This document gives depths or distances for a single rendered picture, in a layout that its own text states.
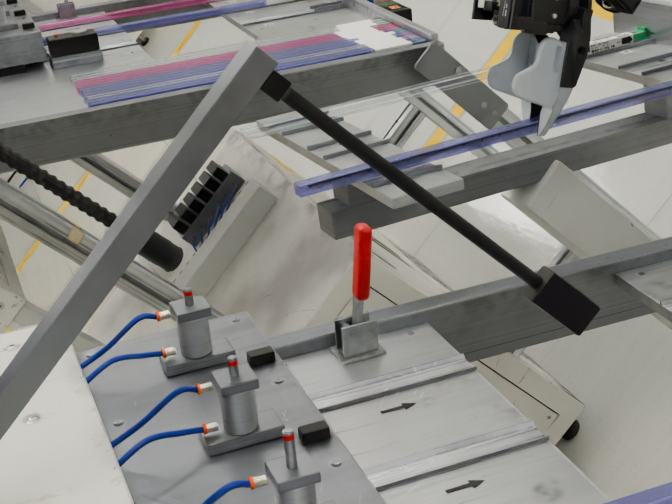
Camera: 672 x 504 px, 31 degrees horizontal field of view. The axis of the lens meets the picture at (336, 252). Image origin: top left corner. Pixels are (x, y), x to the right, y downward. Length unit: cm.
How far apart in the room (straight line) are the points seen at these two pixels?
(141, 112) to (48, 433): 97
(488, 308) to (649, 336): 125
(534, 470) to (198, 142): 35
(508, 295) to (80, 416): 41
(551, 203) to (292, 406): 57
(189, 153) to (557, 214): 75
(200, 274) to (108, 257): 157
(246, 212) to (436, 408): 129
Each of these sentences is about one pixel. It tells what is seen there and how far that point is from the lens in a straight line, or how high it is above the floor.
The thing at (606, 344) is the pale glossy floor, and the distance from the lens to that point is 232.
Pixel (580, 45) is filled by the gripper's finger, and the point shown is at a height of 96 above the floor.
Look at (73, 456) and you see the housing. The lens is 74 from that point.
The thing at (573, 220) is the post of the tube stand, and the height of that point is 76.
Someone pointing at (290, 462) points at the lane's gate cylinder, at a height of 121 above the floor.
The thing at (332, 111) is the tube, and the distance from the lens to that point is 130.
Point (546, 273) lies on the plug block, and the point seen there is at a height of 112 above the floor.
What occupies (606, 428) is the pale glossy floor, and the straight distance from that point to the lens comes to 223.
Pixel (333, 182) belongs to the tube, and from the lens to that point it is 107.
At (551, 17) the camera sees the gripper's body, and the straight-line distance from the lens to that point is 112.
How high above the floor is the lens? 156
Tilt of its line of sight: 29 degrees down
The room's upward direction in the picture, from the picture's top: 56 degrees counter-clockwise
